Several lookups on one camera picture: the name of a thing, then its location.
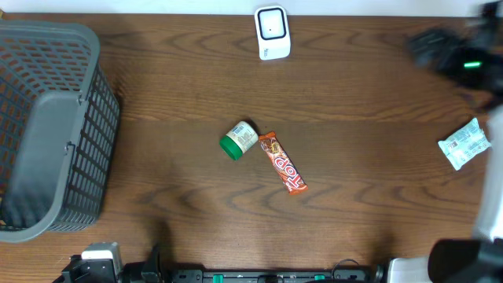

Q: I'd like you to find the teal wet wipes pack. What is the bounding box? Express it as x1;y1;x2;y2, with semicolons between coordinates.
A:
438;118;491;171

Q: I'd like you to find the orange chocolate bar wrapper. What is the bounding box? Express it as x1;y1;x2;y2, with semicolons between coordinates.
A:
259;131;308;195

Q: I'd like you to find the green lid white jar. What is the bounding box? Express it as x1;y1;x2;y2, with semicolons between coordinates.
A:
219;121;259;160

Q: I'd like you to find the white barcode scanner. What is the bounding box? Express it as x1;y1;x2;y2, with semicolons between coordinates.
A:
254;6;292;61

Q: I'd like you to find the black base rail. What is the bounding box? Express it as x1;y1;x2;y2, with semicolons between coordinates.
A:
171;266;386;283

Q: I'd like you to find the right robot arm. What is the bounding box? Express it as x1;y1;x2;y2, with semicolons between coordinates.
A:
367;1;502;283

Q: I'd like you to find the grey plastic shopping basket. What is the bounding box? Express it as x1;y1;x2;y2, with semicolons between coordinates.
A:
1;20;120;243

